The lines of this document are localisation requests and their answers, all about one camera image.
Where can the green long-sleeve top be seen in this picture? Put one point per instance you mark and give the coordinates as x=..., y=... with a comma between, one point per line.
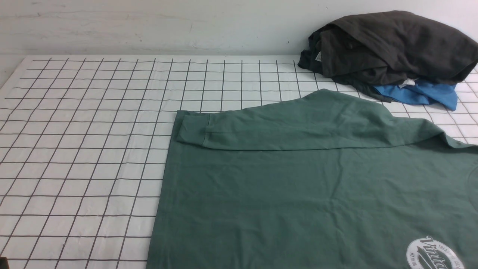
x=327, y=181

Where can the dark grey garment pile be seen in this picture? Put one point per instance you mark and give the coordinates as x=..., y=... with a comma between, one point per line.
x=365, y=50

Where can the white grid tablecloth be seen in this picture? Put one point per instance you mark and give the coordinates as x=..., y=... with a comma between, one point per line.
x=84, y=143

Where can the blue garment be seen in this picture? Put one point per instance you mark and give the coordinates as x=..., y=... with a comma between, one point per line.
x=421, y=92

